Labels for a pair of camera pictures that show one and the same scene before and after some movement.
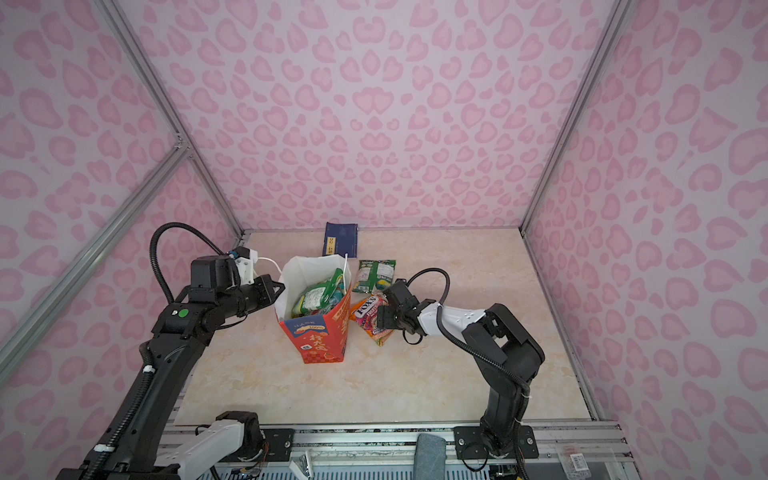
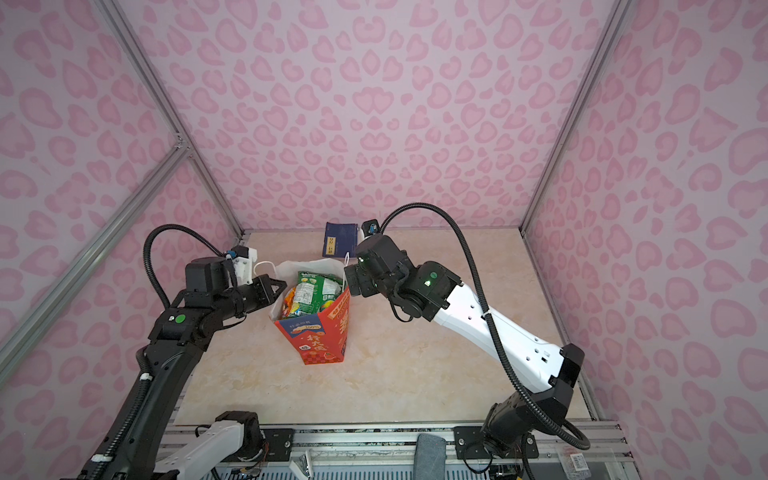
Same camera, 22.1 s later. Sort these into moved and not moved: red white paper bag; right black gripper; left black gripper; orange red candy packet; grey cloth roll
Moved: right black gripper; orange red candy packet
Not moved: grey cloth roll; red white paper bag; left black gripper
